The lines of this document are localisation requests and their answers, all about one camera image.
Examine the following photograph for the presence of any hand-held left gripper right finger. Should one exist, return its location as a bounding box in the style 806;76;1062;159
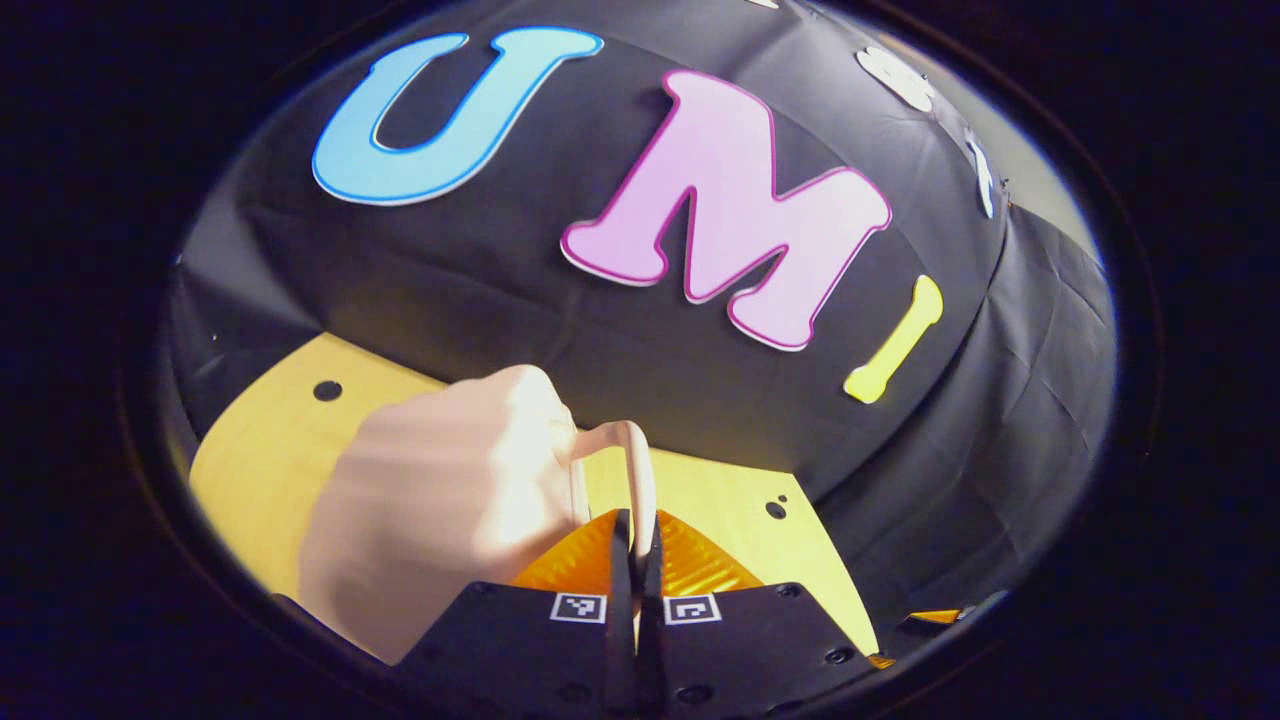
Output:
636;508;881;716

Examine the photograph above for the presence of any black backdrop cloth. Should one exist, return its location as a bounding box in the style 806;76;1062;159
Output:
165;0;1119;651

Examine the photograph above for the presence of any pink suitcase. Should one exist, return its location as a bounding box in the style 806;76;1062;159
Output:
297;364;661;666

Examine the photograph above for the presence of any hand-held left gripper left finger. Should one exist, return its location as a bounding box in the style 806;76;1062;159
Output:
395;508;637;716

